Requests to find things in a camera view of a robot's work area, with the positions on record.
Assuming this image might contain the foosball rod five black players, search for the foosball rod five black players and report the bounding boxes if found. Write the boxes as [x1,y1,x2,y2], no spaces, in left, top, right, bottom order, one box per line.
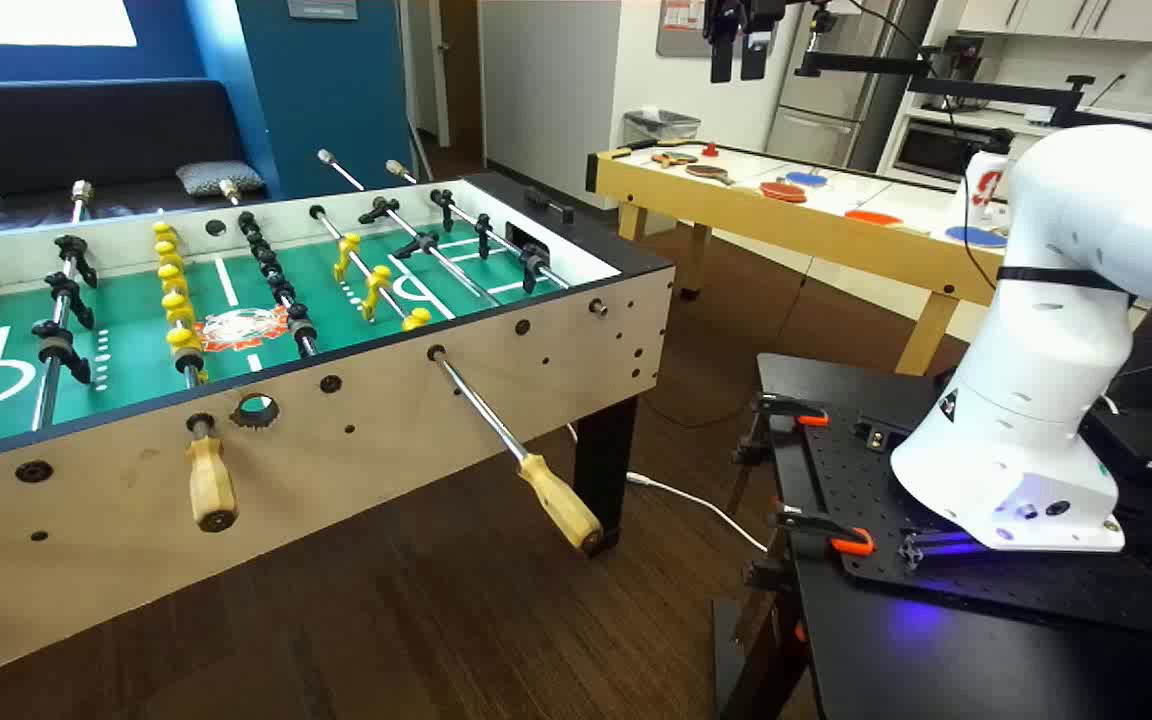
[230,208,328,366]

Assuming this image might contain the foosball rod five yellow players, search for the foosball rod five yellow players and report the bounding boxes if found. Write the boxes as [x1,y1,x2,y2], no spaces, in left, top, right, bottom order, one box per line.
[149,218,243,536]

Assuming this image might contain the red air hockey striker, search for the red air hockey striker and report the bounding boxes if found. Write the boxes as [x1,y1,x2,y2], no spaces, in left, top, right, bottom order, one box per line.
[757,175,811,208]

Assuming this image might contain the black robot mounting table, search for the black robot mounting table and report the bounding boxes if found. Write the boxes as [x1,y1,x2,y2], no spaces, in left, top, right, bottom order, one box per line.
[712,349,1152,720]

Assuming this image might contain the orange black bar clamp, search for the orange black bar clamp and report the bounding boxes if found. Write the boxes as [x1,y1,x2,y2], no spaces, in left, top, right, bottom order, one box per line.
[774,503,881,567]
[733,397,835,467]

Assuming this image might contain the foosball rod black goalie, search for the foosball rod black goalie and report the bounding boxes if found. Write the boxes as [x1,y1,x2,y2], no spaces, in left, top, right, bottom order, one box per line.
[379,156,574,298]

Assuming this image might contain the foosball rod two black players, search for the foosball rod two black players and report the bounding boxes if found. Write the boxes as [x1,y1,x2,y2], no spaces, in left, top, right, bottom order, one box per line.
[314,143,510,313]

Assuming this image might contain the white kitchen cabinets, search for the white kitchen cabinets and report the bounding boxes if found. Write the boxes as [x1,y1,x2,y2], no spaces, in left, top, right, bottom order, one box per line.
[951,0,1152,49]

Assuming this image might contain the wooden air hockey table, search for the wooden air hockey table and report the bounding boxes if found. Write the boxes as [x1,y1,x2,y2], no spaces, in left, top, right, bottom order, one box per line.
[583,137,1026,382]

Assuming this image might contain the wooden foosball table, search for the wooden foosball table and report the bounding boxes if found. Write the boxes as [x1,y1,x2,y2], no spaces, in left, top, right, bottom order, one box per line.
[0,170,679,697]

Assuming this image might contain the white floor cable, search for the white floor cable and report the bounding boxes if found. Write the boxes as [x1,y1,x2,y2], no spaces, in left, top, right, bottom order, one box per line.
[626,467,775,559]

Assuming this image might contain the grey pillow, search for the grey pillow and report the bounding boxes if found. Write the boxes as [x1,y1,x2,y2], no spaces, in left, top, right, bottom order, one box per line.
[172,160,264,208]

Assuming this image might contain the built-in oven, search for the built-in oven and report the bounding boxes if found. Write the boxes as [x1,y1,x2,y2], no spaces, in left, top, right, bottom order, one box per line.
[885,107,1037,187]

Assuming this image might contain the wall poster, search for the wall poster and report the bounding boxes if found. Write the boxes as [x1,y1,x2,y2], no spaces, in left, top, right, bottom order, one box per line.
[655,0,712,63]

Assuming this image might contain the stainless steel refrigerator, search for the stainless steel refrigerator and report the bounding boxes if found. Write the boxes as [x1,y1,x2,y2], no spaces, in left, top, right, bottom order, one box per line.
[762,0,941,174]

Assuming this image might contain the foosball rod three black players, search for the foosball rod three black players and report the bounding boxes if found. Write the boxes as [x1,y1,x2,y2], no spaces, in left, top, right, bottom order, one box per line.
[28,175,104,436]

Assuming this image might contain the black boom stand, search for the black boom stand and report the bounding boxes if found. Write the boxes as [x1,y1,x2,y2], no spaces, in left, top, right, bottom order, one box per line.
[791,49,1102,133]

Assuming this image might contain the black hanging equipment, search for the black hanging equipment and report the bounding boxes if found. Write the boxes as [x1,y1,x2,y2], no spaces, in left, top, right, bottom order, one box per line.
[704,0,788,87]

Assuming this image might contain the orange white crumpled wrapper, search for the orange white crumpled wrapper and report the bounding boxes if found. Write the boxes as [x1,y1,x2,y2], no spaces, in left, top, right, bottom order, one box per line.
[198,302,297,357]

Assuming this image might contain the foosball rod three yellow players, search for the foosball rod three yellow players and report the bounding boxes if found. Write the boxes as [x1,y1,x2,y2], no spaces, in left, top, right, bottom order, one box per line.
[303,202,608,555]

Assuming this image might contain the dark sofa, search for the dark sofa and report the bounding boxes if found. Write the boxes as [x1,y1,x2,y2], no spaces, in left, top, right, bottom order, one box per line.
[0,76,247,208]

